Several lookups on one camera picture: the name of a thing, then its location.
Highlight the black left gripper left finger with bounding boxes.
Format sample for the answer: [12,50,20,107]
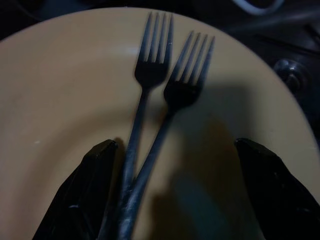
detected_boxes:
[32,139,119,240]

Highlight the pale yellow round plate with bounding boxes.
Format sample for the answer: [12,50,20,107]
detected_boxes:
[0,6,320,240]

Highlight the dark metal fork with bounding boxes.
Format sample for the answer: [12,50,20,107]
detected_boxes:
[113,11,175,240]
[97,29,216,240]

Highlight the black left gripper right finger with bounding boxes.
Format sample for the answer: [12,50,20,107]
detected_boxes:
[234,137,320,240]

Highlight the round metal sink drain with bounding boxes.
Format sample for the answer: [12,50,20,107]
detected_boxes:
[273,58,305,93]

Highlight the white flexible hose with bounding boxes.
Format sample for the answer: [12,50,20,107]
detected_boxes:
[231,0,285,15]

